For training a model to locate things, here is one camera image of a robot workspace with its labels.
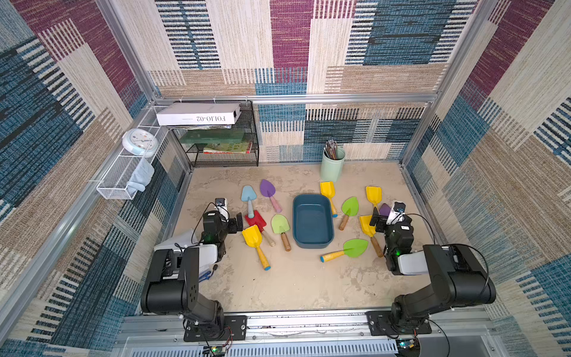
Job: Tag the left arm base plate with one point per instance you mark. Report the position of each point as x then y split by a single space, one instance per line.
230 328

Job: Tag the yellow shovel blue tip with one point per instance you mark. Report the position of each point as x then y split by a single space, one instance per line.
328 190
254 239

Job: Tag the colored pencils bundle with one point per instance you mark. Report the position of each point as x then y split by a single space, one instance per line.
331 149

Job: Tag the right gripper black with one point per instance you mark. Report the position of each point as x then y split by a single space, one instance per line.
381 222

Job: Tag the white folio box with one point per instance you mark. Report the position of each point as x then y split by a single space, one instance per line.
187 114

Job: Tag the light blue cloth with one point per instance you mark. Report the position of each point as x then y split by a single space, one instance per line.
140 178

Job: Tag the purple trowel pink handle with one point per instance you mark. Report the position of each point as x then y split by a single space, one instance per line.
268 190
385 210

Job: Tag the red shovel wooden handle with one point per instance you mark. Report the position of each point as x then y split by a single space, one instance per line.
258 221

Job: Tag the colourful book on shelf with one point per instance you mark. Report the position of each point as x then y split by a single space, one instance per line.
228 148

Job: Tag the light blue trowel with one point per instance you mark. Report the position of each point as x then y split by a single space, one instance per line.
248 196

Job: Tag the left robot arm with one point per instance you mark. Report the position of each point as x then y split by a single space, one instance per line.
180 295

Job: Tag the green trowel wooden handle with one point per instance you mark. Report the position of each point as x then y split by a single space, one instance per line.
281 226
350 209

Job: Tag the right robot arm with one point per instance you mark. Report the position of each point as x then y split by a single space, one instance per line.
459 275

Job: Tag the white round clock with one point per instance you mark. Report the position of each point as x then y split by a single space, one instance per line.
139 142

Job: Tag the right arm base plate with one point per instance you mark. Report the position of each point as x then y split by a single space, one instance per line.
383 323

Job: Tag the mint green pencil cup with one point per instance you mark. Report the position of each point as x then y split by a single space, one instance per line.
331 169

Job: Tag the white wire basket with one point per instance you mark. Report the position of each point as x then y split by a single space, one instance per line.
113 183

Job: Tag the green trowel yellow handle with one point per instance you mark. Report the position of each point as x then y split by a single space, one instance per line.
352 248

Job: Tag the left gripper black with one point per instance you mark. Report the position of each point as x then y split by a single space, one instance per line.
231 224

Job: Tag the black wire shelf rack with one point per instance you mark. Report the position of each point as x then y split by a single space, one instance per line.
247 122

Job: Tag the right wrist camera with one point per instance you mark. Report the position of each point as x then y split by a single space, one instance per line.
396 213

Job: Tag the dark teal storage box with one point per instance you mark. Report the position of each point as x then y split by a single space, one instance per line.
312 221

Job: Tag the green book on shelf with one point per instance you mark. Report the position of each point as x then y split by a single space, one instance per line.
213 136

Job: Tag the open white book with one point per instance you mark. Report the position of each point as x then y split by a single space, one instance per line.
175 246

